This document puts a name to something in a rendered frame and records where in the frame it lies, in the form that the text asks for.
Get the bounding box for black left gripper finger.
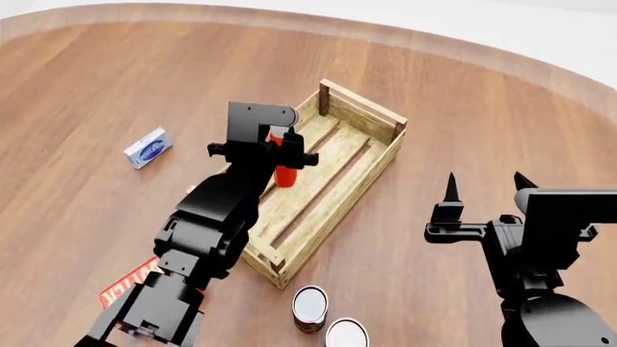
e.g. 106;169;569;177
282;131;307;160

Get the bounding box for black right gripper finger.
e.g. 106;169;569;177
512;171;540;194
432;172;467;226

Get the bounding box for tin can with red label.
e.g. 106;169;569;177
290;284;331;334

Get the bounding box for red flat carton box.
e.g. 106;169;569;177
97;255;163;310

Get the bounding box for white and blue carton box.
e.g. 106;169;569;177
122;126;174;171

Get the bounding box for right gripper black camera box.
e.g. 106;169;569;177
513;185;617;273

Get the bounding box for red ketchup bottle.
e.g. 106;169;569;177
267;125;299;189

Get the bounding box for tin can with white lid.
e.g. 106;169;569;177
324;316;372;347

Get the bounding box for wooden slatted tray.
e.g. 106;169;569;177
219;77;409;291

